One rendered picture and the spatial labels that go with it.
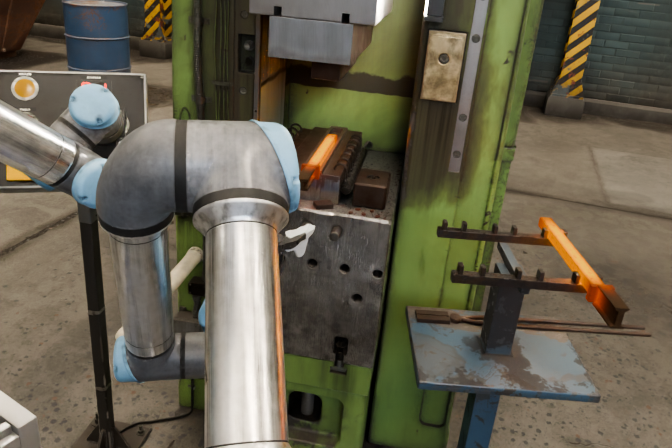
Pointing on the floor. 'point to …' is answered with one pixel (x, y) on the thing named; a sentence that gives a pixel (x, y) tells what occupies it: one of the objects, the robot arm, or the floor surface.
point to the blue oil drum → (97, 35)
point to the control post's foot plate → (137, 435)
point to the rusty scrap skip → (18, 13)
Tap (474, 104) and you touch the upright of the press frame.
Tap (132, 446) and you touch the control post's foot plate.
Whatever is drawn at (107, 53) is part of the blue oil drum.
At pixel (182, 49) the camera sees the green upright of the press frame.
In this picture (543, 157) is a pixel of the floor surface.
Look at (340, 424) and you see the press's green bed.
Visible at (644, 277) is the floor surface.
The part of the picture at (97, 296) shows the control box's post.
